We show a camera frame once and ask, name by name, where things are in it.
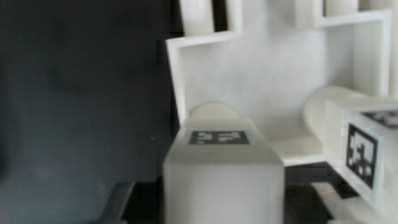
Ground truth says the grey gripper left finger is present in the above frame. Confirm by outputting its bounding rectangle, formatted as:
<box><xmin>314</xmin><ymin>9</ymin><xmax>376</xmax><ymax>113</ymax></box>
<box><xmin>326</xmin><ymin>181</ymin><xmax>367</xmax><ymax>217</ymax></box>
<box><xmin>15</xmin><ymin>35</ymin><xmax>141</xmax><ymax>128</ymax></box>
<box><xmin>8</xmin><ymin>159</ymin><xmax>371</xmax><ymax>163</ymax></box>
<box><xmin>93</xmin><ymin>182</ymin><xmax>134</xmax><ymax>224</ymax></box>

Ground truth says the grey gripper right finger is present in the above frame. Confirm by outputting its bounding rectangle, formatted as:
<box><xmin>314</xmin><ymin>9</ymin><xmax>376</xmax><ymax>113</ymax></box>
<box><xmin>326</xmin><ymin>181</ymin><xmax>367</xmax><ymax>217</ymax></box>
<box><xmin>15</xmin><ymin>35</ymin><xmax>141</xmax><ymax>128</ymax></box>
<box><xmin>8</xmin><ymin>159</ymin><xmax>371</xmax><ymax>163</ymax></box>
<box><xmin>284</xmin><ymin>185</ymin><xmax>332</xmax><ymax>224</ymax></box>

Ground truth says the small white leg block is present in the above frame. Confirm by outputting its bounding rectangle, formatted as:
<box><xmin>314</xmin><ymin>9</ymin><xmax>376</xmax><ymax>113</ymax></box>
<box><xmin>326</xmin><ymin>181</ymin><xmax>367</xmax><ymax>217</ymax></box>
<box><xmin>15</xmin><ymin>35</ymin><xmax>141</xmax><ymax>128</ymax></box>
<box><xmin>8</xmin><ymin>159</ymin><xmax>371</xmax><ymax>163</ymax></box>
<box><xmin>163</xmin><ymin>103</ymin><xmax>284</xmax><ymax>224</ymax></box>

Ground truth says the white leg block with tag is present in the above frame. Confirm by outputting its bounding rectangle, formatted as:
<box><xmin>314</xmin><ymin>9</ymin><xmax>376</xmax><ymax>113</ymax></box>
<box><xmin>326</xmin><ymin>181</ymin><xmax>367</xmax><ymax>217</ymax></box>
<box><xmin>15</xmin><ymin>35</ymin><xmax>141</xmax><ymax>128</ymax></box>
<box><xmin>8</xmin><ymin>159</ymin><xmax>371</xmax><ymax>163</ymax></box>
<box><xmin>303</xmin><ymin>87</ymin><xmax>398</xmax><ymax>224</ymax></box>

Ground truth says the white chair seat block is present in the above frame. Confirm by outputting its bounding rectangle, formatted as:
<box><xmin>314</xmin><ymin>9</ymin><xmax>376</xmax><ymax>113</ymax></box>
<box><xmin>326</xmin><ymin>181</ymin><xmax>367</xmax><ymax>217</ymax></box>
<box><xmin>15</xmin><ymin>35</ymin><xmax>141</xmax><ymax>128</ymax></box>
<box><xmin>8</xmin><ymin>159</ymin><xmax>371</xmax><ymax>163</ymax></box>
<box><xmin>166</xmin><ymin>0</ymin><xmax>398</xmax><ymax>166</ymax></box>

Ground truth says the white U-shaped fixture frame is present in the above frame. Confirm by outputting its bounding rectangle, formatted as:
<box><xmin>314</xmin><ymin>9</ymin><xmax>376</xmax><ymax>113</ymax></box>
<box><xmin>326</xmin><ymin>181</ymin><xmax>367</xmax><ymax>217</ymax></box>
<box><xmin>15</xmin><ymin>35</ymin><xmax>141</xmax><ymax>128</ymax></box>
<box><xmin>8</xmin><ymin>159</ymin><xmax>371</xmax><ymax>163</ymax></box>
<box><xmin>310</xmin><ymin>182</ymin><xmax>398</xmax><ymax>224</ymax></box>

